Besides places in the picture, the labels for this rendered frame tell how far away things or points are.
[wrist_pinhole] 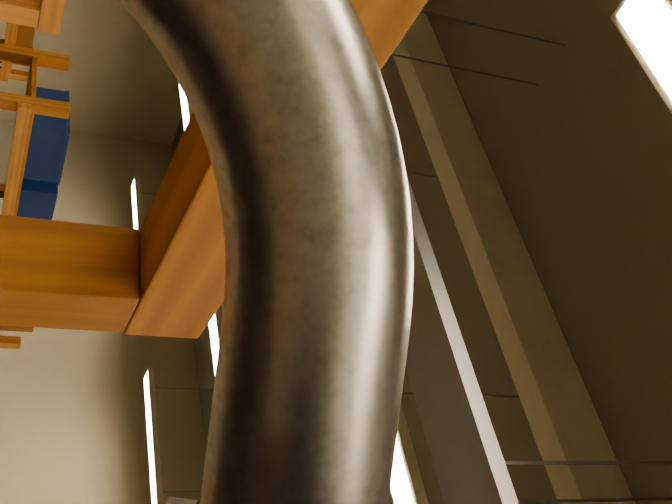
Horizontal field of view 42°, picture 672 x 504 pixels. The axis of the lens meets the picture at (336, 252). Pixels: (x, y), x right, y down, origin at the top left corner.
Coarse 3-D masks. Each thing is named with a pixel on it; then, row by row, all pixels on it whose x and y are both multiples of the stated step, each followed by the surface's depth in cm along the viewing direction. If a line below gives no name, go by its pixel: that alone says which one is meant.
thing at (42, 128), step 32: (32, 64) 513; (64, 64) 526; (0, 96) 486; (32, 96) 496; (64, 96) 541; (32, 128) 511; (64, 128) 520; (32, 160) 528; (64, 160) 532; (0, 192) 594; (32, 192) 546
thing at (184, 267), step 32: (352, 0) 59; (384, 0) 59; (416, 0) 59; (384, 32) 62; (384, 64) 65; (192, 128) 80; (192, 160) 79; (160, 192) 90; (192, 192) 78; (160, 224) 89; (192, 224) 82; (160, 256) 87; (192, 256) 87; (224, 256) 88; (160, 288) 92; (192, 288) 93; (224, 288) 94; (160, 320) 99; (192, 320) 100
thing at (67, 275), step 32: (0, 224) 92; (32, 224) 93; (64, 224) 95; (0, 256) 90; (32, 256) 92; (64, 256) 93; (96, 256) 95; (128, 256) 96; (0, 288) 89; (32, 288) 90; (64, 288) 91; (96, 288) 93; (128, 288) 94; (0, 320) 95; (32, 320) 95; (64, 320) 96; (96, 320) 97; (128, 320) 98
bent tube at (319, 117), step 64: (128, 0) 13; (192, 0) 13; (256, 0) 12; (320, 0) 13; (192, 64) 13; (256, 64) 12; (320, 64) 13; (256, 128) 13; (320, 128) 13; (384, 128) 13; (256, 192) 13; (320, 192) 13; (384, 192) 13; (256, 256) 13; (320, 256) 13; (384, 256) 13; (256, 320) 13; (320, 320) 13; (384, 320) 13; (256, 384) 13; (320, 384) 13; (384, 384) 13; (256, 448) 13; (320, 448) 13; (384, 448) 13
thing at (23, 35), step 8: (8, 24) 783; (16, 24) 790; (8, 32) 789; (16, 32) 796; (24, 32) 805; (32, 32) 806; (0, 40) 853; (8, 40) 796; (16, 40) 811; (24, 40) 812; (32, 40) 814; (32, 48) 862; (8, 64) 815; (24, 64) 835; (0, 72) 823; (8, 72) 822; (16, 72) 832; (24, 72) 836; (0, 80) 827; (24, 80) 837
